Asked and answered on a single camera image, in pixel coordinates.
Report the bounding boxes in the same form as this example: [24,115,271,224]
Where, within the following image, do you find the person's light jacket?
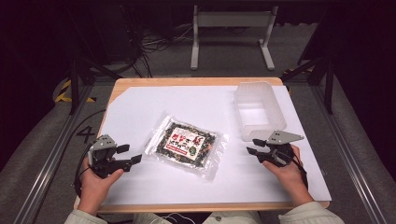
[134,210,263,224]

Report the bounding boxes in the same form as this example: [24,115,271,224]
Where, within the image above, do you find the white paper sheet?
[101,85,332,206]

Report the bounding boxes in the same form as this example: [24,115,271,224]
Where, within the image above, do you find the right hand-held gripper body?
[261,130,305,168]

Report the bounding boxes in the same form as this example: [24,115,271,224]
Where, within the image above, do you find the aluminium floor rail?
[12,83,94,224]
[311,85,388,224]

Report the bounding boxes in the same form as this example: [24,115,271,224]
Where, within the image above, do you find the white translucent plastic container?
[233,81,288,143]

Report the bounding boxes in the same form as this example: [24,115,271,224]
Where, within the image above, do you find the white metal stand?
[190,5,279,72]

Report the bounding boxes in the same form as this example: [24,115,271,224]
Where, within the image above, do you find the wooden table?
[73,77,331,215]

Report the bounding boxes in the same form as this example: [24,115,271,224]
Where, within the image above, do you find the yellow black hazard tape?
[54,78,96,104]

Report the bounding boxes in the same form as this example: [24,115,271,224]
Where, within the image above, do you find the clear seaweed snack packet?
[143,114,231,182]

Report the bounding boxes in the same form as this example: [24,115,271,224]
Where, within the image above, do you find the thin white cable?
[157,212,198,224]

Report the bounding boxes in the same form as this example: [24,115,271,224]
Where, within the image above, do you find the person's right hand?
[262,145,310,196]

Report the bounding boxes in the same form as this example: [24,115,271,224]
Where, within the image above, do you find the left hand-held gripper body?
[88,133,125,180]

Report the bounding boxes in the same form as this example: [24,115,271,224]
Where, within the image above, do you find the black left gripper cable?
[73,108,106,198]

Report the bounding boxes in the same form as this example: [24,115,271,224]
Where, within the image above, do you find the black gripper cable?
[290,151,309,190]
[73,108,106,198]

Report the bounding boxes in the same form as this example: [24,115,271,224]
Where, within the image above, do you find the bundle of floor cables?
[122,21,194,78]

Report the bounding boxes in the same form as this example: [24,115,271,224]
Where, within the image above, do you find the person's left hand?
[78,166,125,204]

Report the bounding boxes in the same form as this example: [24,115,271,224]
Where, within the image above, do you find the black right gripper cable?
[290,151,309,190]

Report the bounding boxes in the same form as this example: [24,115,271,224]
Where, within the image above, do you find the black metal stand frame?
[281,55,336,115]
[66,55,123,116]

